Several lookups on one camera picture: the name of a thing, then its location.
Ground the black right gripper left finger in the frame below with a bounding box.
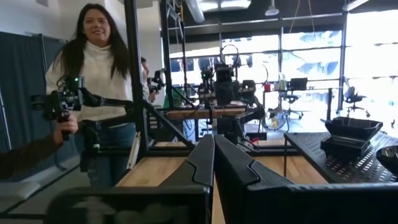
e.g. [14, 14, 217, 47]
[43, 134, 216, 224]

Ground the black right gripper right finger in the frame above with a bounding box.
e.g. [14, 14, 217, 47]
[213, 134, 398, 224]

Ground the black packet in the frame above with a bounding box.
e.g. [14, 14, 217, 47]
[375, 144, 398, 177]

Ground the person's forearm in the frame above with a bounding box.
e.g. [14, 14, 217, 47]
[0, 133, 62, 180]

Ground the black perforated metal stand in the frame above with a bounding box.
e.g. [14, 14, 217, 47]
[282, 131, 398, 184]

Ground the wooden background table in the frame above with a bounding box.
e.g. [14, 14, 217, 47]
[166, 106, 248, 121]

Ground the black office chair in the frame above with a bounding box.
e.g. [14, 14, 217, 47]
[341, 76, 371, 118]
[278, 91, 304, 121]

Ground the person's hand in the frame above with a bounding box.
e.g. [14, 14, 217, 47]
[53, 113, 79, 146]

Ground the black background monitor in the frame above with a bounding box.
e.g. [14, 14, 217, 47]
[289, 77, 308, 91]

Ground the standing person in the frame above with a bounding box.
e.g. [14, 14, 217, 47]
[45, 2, 150, 187]

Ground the dark blue partition panel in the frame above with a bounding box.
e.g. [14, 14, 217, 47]
[0, 30, 68, 150]

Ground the white pendant lamp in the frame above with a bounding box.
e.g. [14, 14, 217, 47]
[264, 0, 280, 17]

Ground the black aluminium table frame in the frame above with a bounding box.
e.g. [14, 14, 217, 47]
[123, 0, 299, 158]

